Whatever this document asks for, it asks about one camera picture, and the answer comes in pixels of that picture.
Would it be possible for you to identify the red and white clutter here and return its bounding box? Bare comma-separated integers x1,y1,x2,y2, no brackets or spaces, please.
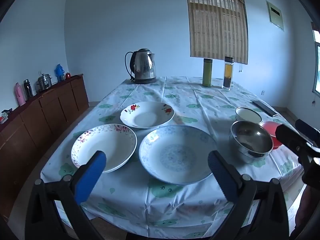
0,109,12,124

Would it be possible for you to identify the pink floral rim plate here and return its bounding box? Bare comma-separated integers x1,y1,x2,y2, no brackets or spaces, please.
71,124,138,173

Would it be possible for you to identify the blue patterned plate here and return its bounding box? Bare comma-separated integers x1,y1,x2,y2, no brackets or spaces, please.
139,125,218,185

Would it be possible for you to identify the black smartphone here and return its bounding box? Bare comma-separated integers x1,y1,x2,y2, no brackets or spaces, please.
252,100,278,117

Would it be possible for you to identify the pink thermos flask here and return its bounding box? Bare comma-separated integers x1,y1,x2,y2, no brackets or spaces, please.
14,82,26,107

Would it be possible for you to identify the red plastic bowl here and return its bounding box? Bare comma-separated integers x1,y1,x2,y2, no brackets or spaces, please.
259,121,284,150

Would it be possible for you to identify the white enamel bowl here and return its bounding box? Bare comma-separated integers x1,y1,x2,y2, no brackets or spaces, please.
235,107,262,124

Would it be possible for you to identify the brown wooden sideboard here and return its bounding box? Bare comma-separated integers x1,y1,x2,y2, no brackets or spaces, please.
0,74,89,220

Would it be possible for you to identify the window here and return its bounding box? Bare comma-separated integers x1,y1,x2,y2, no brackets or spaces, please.
311,22,320,94

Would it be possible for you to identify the black thermos flask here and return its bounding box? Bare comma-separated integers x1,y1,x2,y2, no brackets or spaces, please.
23,79,33,99

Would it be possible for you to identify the red flower white plate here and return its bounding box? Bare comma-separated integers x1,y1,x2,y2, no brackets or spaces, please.
120,101,175,129

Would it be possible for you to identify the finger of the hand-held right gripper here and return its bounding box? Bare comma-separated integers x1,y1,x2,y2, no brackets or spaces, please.
295,119,320,144
275,124,320,155

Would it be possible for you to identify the steel pressure cooker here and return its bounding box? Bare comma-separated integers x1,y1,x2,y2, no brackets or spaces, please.
36,74,53,91

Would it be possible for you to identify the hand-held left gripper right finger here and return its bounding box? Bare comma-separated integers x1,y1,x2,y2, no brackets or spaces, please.
207,151,290,240

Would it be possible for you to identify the white wall panel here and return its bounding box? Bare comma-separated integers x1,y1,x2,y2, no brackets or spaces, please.
266,0,285,32

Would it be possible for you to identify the green thermos bottle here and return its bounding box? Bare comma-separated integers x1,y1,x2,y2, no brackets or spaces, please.
202,58,212,87

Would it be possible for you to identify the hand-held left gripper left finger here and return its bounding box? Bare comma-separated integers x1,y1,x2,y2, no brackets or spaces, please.
25,151,107,240

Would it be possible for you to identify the stainless steel electric kettle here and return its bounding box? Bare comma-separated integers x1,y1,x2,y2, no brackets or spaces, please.
125,48,157,84

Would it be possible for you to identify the person's right forearm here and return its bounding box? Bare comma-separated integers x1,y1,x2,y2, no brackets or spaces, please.
290,186,320,240

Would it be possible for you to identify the green cloud print tablecloth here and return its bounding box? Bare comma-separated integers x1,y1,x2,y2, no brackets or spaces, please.
40,76,304,239

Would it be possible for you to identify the glass tea bottle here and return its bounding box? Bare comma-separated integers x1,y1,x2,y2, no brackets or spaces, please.
222,56,234,90

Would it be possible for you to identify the stainless steel bowl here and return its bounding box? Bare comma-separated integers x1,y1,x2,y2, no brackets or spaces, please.
230,120,274,164

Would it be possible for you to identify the bamboo window blind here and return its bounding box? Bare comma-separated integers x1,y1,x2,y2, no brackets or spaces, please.
185,0,248,64

